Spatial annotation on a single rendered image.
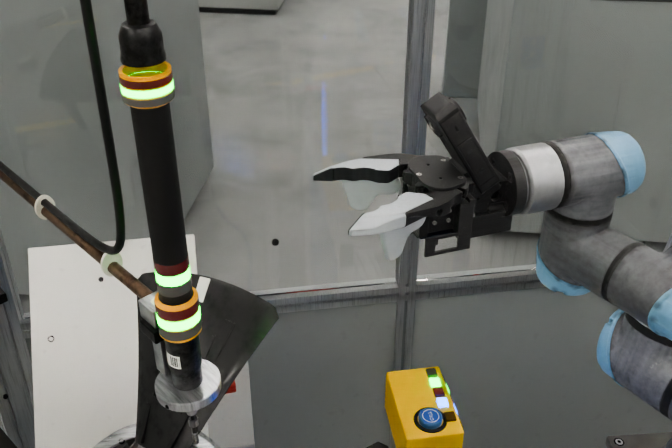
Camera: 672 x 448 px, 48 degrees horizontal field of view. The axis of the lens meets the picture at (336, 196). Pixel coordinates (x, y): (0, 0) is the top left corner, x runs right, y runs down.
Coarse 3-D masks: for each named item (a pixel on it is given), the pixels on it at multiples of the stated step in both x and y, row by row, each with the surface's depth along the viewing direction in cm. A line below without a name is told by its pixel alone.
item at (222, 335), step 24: (216, 288) 98; (240, 288) 97; (216, 312) 97; (240, 312) 96; (264, 312) 95; (144, 336) 102; (216, 336) 96; (240, 336) 95; (264, 336) 94; (144, 360) 102; (216, 360) 95; (240, 360) 94; (144, 384) 101; (144, 408) 100; (144, 432) 98; (168, 432) 95
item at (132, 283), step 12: (12, 180) 101; (24, 192) 98; (48, 216) 94; (60, 228) 92; (72, 240) 90; (84, 240) 89; (96, 252) 87; (120, 276) 83; (132, 276) 83; (132, 288) 81; (144, 288) 81
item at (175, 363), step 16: (128, 0) 59; (144, 0) 60; (128, 16) 60; (144, 16) 60; (128, 32) 60; (144, 32) 60; (160, 32) 61; (128, 48) 60; (144, 48) 60; (160, 48) 61; (128, 64) 61; (144, 64) 61; (176, 352) 77; (192, 352) 77; (176, 368) 78; (192, 368) 78; (176, 384) 80; (192, 384) 80
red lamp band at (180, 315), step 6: (198, 300) 75; (156, 306) 74; (192, 306) 74; (198, 306) 76; (156, 312) 75; (162, 312) 74; (168, 312) 74; (174, 312) 74; (180, 312) 74; (186, 312) 74; (192, 312) 75; (162, 318) 74; (168, 318) 74; (174, 318) 74; (180, 318) 74; (186, 318) 74
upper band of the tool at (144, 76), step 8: (160, 64) 65; (168, 64) 64; (120, 72) 62; (128, 72) 64; (136, 72) 65; (144, 72) 65; (152, 72) 65; (160, 72) 65; (168, 72) 62; (128, 80) 61; (136, 80) 61; (144, 80) 61; (152, 80) 61; (128, 88) 62; (160, 96) 62
